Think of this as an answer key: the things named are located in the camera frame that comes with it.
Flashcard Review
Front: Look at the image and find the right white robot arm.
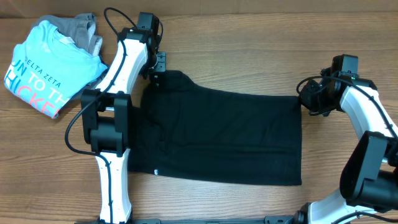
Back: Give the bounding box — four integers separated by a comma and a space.
289, 77, 397, 223

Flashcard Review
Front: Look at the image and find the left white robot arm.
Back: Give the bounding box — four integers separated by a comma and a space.
80, 25, 165, 223

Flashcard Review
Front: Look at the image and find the black t-shirt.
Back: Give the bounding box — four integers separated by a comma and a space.
127, 70, 302, 185

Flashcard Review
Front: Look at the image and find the grey folded t-shirt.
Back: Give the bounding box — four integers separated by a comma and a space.
32, 12, 108, 101

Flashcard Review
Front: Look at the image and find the light blue printed t-shirt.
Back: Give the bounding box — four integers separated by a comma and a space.
4, 21, 107, 119

